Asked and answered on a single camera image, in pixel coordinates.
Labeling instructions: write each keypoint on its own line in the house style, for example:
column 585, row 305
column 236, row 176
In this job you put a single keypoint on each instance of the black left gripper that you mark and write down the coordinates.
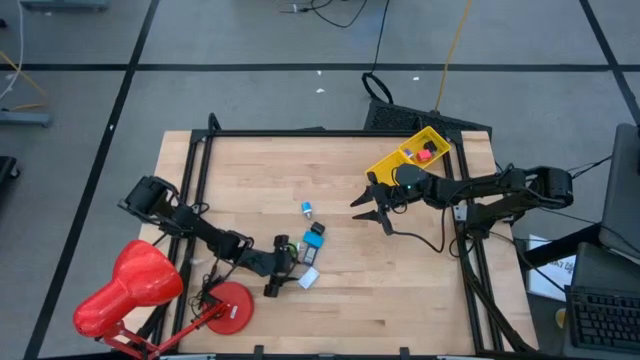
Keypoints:
column 277, row 262

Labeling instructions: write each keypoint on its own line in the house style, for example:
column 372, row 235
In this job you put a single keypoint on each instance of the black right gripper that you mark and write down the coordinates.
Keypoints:
column 392, row 197

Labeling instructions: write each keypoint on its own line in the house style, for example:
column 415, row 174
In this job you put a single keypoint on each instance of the white grey item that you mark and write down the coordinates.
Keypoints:
column 308, row 278

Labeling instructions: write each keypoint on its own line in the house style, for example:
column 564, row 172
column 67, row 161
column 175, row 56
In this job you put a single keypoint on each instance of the small green item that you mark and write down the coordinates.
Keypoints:
column 294, row 247

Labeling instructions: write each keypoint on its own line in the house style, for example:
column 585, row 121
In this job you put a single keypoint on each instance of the small black box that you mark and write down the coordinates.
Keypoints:
column 317, row 228

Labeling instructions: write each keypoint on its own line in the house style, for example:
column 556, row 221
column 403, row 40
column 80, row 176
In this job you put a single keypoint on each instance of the blue white cylinder item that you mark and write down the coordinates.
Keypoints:
column 305, row 207

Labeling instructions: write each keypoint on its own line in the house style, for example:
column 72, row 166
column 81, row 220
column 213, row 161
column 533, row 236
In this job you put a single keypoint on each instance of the small purple item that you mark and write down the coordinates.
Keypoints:
column 409, row 154

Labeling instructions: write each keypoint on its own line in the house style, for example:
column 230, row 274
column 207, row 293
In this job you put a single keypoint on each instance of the small red block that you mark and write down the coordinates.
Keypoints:
column 424, row 156

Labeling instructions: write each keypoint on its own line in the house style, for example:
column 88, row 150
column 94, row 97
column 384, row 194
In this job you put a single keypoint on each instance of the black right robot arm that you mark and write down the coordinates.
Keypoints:
column 500, row 187

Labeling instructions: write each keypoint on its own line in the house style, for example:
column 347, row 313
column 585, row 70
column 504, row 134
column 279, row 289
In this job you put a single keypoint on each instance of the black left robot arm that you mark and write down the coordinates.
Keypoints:
column 220, row 242

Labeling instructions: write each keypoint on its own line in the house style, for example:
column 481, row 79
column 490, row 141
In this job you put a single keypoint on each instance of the teal blue flat box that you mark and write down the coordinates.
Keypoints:
column 313, row 239

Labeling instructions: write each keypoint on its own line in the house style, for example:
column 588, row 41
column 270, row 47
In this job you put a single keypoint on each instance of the yellow plastic basket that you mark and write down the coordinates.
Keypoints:
column 385, row 170

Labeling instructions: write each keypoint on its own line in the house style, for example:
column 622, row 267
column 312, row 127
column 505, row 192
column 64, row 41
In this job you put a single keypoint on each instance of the black table clamp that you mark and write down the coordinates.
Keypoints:
column 404, row 352
column 258, row 351

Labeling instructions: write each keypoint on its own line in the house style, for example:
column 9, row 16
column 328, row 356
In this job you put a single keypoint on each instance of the red desk lamp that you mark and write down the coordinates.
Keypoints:
column 140, row 280

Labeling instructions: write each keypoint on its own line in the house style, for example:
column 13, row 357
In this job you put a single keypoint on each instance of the white paper sheet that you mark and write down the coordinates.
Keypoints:
column 550, row 280

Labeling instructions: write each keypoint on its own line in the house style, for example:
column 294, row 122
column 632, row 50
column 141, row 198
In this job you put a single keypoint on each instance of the dark grey monitor back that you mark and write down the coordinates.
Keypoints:
column 622, row 200

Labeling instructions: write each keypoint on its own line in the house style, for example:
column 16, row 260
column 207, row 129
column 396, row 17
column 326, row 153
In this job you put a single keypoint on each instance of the black keyboard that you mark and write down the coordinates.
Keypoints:
column 605, row 320

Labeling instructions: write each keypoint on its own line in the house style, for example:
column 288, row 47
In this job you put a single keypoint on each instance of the black aluminium table frame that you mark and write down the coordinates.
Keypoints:
column 325, row 133

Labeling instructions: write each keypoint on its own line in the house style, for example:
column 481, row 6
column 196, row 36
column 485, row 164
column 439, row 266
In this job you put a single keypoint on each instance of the grey floor rail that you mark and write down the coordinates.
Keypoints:
column 25, row 118
column 62, row 5

